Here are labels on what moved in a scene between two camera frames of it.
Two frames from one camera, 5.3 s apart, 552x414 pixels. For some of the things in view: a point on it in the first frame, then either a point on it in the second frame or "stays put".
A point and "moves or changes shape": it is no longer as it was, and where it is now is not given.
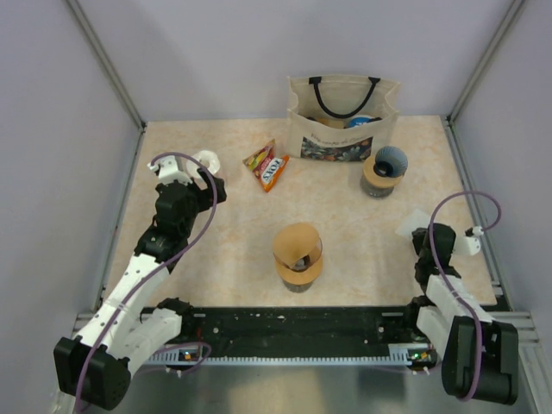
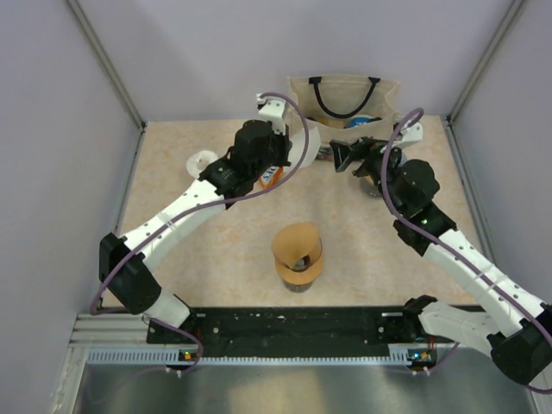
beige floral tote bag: [340, 118] stays put
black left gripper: [206, 196] → [285, 145]
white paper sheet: [416, 220] moves or changes shape
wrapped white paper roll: [208, 158] stays put
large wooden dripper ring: [299, 278] stays put
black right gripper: [418, 237] → [344, 153]
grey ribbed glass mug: [377, 192] stays put
